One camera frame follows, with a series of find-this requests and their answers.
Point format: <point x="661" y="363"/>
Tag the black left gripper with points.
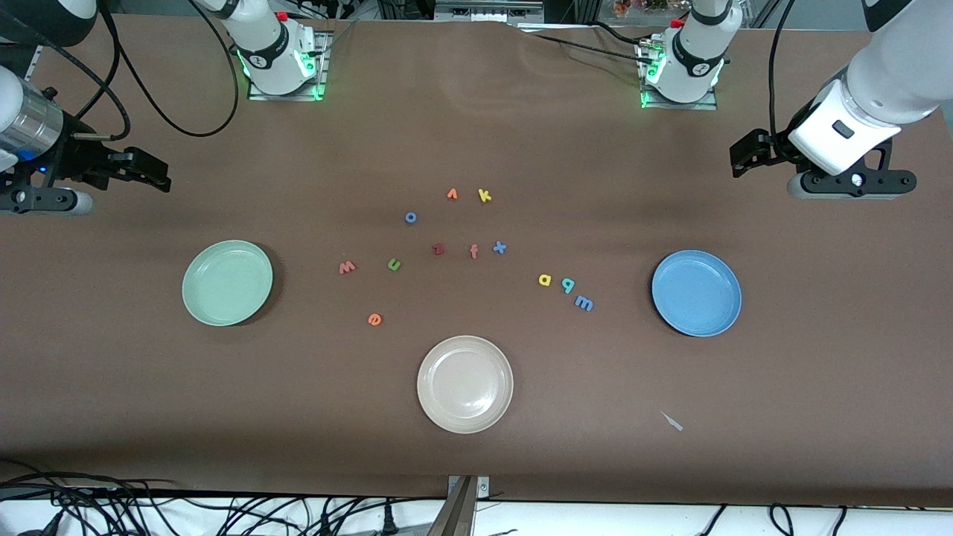
<point x="774" y="147"/>

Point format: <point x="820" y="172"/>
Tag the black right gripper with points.
<point x="80" y="158"/>

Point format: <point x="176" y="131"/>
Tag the blue foam letter m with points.
<point x="584" y="304"/>

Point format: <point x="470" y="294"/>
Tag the pink foam letter w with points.
<point x="347" y="269"/>

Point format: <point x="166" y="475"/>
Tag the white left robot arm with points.
<point x="901" y="74"/>

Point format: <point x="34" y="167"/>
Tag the green plate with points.
<point x="227" y="283"/>

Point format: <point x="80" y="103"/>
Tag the brown table cover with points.
<point x="595" y="149"/>

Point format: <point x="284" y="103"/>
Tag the blue plate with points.
<point x="696" y="294"/>

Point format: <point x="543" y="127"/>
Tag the teal foam letter q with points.
<point x="569" y="284"/>

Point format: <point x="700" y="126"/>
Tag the blue foam letter x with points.
<point x="499" y="248"/>

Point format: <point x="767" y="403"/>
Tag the yellow foam letter k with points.
<point x="483" y="196"/>

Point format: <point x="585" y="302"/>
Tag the small grey tape scrap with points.
<point x="672" y="422"/>

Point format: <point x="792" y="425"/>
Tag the grey background device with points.
<point x="488" y="10"/>

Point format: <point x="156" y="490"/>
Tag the beige plate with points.
<point x="465" y="385"/>

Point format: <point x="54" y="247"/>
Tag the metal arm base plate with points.
<point x="681" y="106"/>
<point x="287" y="97"/>

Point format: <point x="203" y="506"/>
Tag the grey metal camera post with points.
<point x="456" y="514"/>

